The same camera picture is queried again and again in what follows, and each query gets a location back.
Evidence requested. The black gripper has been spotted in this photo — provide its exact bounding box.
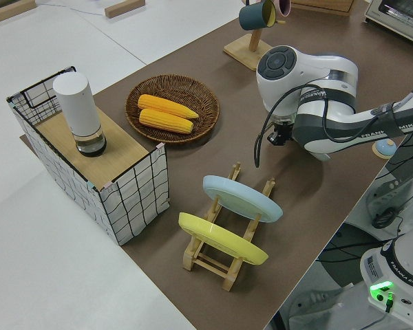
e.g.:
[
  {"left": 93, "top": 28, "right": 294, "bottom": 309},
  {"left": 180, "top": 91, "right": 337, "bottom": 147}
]
[{"left": 266, "top": 116, "right": 295, "bottom": 147}]

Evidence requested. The light blue plate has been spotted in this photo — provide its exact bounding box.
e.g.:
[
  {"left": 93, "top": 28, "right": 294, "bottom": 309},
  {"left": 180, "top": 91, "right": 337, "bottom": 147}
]
[{"left": 202, "top": 175, "right": 284, "bottom": 223}]

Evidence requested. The wooden mug rack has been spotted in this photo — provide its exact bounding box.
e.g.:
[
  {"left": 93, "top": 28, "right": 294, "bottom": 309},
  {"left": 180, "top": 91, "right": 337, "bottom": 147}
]
[{"left": 222, "top": 0, "right": 286, "bottom": 72}]

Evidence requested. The yellow plate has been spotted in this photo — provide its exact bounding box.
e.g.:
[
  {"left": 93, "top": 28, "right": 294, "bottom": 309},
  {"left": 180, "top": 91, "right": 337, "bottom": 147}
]
[{"left": 178, "top": 212, "right": 269, "bottom": 266}]

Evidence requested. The wooden plate rack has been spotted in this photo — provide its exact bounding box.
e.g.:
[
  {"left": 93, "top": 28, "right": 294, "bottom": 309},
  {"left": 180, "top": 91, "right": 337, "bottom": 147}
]
[{"left": 182, "top": 162, "right": 276, "bottom": 292}]

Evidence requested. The brown table mat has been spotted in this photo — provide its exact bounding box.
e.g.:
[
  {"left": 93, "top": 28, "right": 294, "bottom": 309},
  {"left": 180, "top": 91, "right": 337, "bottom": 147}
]
[{"left": 92, "top": 0, "right": 413, "bottom": 330}]

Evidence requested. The brown wicker basket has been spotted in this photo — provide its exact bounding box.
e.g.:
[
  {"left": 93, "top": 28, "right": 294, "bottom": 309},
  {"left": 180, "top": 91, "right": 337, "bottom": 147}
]
[{"left": 125, "top": 74, "right": 220, "bottom": 145}]

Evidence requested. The blue service bell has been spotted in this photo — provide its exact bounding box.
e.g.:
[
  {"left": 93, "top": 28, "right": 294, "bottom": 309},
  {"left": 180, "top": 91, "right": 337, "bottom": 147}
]
[{"left": 371, "top": 139, "right": 396, "bottom": 160}]

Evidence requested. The yellow corn cob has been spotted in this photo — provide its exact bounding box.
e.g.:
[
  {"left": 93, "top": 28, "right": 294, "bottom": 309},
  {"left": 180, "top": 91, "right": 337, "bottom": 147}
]
[
  {"left": 138, "top": 94, "right": 200, "bottom": 120},
  {"left": 138, "top": 108, "right": 195, "bottom": 134}
]

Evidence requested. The dark blue mug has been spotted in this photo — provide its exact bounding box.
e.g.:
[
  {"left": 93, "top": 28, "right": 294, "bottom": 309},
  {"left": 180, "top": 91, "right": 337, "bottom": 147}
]
[{"left": 238, "top": 0, "right": 276, "bottom": 31}]

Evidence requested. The pink mug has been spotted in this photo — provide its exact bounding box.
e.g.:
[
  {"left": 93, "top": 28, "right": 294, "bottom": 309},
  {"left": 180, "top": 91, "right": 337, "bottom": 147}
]
[{"left": 273, "top": 0, "right": 292, "bottom": 17}]

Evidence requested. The wooden box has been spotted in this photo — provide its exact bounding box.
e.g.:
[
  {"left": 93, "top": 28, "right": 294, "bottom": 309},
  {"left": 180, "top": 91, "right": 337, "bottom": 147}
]
[{"left": 290, "top": 0, "right": 355, "bottom": 17}]

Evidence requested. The white toaster oven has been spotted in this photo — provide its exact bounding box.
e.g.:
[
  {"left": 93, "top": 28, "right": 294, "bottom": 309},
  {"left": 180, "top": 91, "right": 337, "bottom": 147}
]
[{"left": 363, "top": 0, "right": 413, "bottom": 51}]

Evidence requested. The wooden block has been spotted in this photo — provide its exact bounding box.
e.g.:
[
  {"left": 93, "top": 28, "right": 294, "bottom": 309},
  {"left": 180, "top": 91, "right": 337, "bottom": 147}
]
[
  {"left": 104, "top": 0, "right": 146, "bottom": 19},
  {"left": 0, "top": 0, "right": 35, "bottom": 24}
]

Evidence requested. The white cylinder bottle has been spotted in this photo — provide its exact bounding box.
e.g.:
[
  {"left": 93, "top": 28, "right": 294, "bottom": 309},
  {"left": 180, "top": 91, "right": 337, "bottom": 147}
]
[{"left": 52, "top": 72, "right": 107, "bottom": 158}]

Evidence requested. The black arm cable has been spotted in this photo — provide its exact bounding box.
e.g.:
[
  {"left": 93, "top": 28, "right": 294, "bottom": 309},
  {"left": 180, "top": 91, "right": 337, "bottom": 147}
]
[{"left": 253, "top": 84, "right": 331, "bottom": 168}]

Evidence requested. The wire grid storage basket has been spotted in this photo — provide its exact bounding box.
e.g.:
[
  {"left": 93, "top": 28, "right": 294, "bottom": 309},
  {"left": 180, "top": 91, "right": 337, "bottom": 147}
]
[{"left": 6, "top": 65, "right": 169, "bottom": 247}]

